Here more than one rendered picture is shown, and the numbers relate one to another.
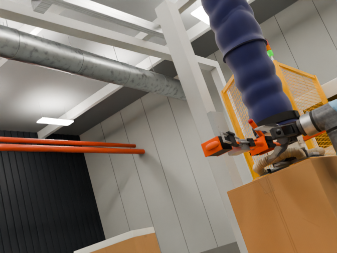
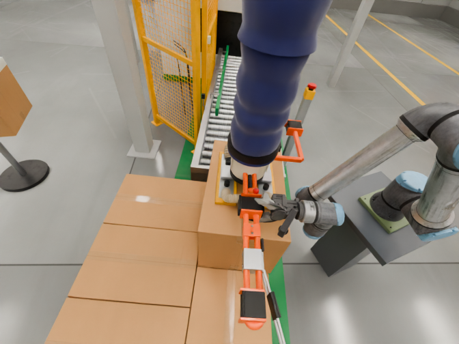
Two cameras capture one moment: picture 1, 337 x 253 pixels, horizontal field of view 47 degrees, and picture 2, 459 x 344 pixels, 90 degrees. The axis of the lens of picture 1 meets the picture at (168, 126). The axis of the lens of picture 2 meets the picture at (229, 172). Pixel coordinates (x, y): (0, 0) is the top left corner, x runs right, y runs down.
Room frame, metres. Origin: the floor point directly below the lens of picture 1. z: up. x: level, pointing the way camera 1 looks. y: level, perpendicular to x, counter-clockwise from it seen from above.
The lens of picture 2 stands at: (1.30, 0.06, 1.83)
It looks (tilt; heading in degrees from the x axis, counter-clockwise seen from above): 48 degrees down; 321
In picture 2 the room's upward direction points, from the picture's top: 8 degrees clockwise
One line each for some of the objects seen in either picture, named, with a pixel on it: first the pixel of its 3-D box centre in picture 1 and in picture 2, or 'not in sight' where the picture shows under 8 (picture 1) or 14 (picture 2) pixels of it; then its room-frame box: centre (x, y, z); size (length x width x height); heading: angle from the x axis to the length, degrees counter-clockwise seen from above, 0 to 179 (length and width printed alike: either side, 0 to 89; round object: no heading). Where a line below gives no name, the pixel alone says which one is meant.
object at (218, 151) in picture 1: (217, 146); (251, 306); (1.35, -0.14, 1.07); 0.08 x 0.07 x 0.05; 144
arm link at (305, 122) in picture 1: (309, 123); (305, 211); (1.50, -0.53, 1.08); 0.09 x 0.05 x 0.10; 144
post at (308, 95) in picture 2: not in sight; (291, 138); (2.29, -1.46, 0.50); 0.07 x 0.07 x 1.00; 53
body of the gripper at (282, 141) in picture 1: (291, 132); (285, 208); (1.56, -0.47, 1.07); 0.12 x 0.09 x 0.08; 54
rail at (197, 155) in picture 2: not in sight; (211, 95); (3.26, -1.15, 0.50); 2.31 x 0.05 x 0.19; 143
